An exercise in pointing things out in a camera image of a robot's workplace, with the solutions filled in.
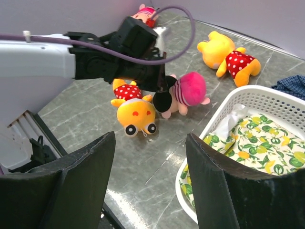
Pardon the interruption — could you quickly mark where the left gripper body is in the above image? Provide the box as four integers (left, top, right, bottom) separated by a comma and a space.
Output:
100, 16, 166, 92

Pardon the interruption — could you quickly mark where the black-haired doll pink striped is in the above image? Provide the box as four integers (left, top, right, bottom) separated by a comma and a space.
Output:
152, 72, 210, 119

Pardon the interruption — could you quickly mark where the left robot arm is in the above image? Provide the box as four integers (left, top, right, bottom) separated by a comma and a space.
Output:
0, 17, 169, 93

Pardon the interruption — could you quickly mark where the yellow plush face-down red dress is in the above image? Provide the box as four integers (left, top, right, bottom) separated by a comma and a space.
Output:
197, 31, 261, 87

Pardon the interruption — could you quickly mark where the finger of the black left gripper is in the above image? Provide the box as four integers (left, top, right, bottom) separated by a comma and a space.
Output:
156, 64, 176, 93

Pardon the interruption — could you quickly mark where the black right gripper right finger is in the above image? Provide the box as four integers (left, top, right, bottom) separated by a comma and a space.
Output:
186, 133, 305, 229

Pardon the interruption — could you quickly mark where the white plastic basket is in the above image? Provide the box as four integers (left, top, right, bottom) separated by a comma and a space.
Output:
175, 84, 305, 218

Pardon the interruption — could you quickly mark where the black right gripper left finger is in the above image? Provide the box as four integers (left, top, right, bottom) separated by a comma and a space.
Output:
0, 132, 116, 229

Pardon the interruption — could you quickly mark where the blue checked cloth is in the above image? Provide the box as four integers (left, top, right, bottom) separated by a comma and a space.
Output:
271, 75, 305, 100

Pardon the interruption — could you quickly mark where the lemon print cloth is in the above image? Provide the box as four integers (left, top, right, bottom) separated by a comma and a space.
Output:
179, 113, 305, 208

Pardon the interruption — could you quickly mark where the yellow plush red dotted dress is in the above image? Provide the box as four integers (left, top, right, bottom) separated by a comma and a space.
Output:
111, 79, 157, 137

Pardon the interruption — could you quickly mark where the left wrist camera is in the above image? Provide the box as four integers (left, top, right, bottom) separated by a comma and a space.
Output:
146, 19, 170, 56

